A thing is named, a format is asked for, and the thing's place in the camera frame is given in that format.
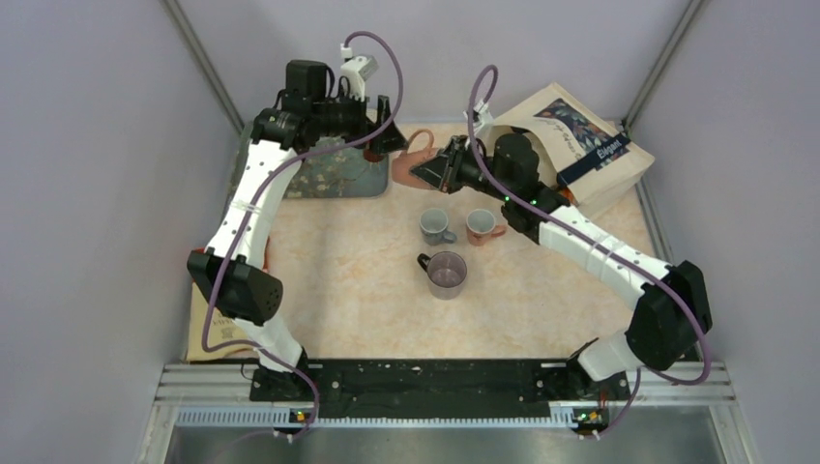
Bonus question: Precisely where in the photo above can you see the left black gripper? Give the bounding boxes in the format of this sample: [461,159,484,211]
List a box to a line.
[311,83,407,154]

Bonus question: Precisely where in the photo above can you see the green floral tray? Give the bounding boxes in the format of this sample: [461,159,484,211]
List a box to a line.
[229,113,391,200]

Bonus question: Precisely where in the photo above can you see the aluminium rail frame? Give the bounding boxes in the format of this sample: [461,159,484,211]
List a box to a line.
[154,360,761,463]

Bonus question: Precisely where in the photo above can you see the dark brown mug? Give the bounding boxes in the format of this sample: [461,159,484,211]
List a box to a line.
[363,149,382,163]

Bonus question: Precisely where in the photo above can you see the cassava chips bag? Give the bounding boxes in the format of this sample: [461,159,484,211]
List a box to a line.
[184,282,258,363]

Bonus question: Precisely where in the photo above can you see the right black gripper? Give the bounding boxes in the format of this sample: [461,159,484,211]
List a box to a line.
[412,134,514,203]

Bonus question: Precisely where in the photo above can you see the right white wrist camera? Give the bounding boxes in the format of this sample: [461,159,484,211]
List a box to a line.
[472,110,494,131]

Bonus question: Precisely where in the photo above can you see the lilac mug black handle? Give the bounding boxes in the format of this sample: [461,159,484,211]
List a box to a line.
[417,251,468,301]

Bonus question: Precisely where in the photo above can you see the orange snack packet in bag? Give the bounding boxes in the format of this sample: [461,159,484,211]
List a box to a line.
[556,188,576,203]

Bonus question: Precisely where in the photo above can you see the salmon mug front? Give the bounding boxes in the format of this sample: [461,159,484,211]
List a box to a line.
[466,209,507,247]

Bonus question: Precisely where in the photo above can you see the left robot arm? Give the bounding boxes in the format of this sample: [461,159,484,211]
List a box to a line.
[187,55,407,400]

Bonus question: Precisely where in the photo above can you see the salmon mug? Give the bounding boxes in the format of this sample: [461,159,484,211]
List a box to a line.
[466,209,507,247]
[391,129,438,190]

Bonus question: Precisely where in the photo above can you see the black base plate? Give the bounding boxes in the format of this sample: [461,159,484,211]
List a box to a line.
[249,359,630,420]

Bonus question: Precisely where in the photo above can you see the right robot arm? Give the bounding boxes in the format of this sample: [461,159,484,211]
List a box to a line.
[409,133,713,398]

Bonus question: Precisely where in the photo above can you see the light blue mug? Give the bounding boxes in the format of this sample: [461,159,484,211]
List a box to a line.
[419,208,457,246]

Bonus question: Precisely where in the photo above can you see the beige tote bag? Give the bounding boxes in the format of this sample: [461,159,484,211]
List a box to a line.
[479,82,655,218]

